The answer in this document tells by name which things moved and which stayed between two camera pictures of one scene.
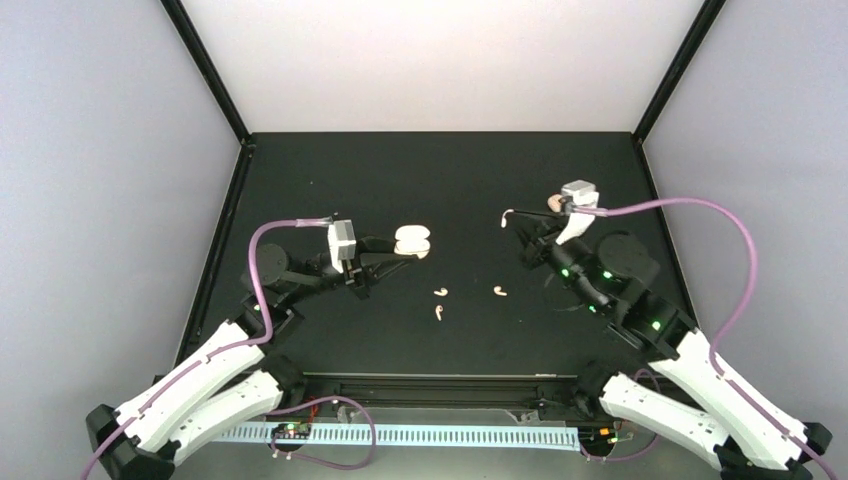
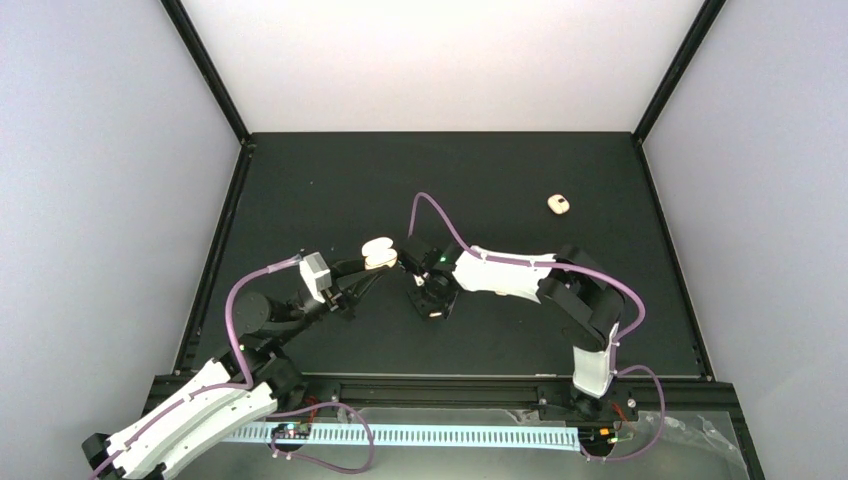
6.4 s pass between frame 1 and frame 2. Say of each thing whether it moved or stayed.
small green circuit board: stayed
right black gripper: moved
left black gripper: moved
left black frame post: stayed
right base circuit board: stayed
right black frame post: stayed
